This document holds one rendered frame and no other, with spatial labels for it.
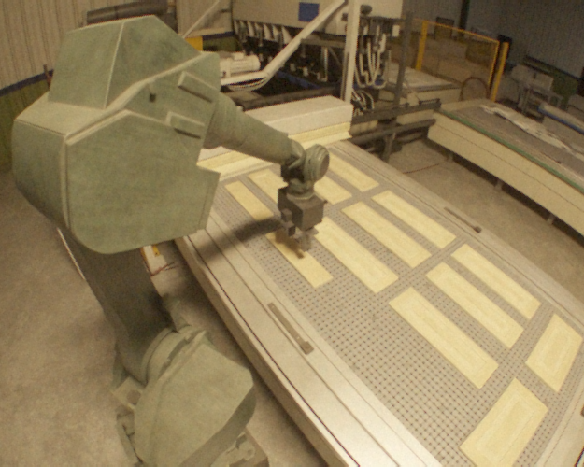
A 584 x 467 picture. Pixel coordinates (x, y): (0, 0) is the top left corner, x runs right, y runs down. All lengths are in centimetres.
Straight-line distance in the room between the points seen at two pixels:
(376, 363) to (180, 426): 90
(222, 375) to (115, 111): 96
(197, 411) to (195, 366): 17
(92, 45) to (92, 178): 25
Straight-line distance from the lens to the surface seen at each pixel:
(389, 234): 218
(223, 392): 118
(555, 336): 219
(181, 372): 125
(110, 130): 46
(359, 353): 160
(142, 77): 60
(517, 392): 182
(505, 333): 198
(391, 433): 148
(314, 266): 187
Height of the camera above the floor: 225
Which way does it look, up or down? 41 degrees down
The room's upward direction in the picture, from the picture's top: 2 degrees clockwise
